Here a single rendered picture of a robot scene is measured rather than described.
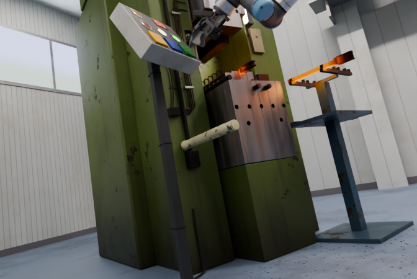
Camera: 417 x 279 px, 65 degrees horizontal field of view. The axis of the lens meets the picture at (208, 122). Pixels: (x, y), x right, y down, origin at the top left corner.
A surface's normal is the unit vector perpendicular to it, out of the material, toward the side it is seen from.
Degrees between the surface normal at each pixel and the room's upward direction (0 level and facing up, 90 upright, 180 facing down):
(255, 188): 90
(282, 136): 90
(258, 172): 90
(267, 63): 90
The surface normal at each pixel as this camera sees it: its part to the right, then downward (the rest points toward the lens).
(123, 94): 0.52, -0.25
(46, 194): 0.83, -0.25
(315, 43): -0.53, -0.07
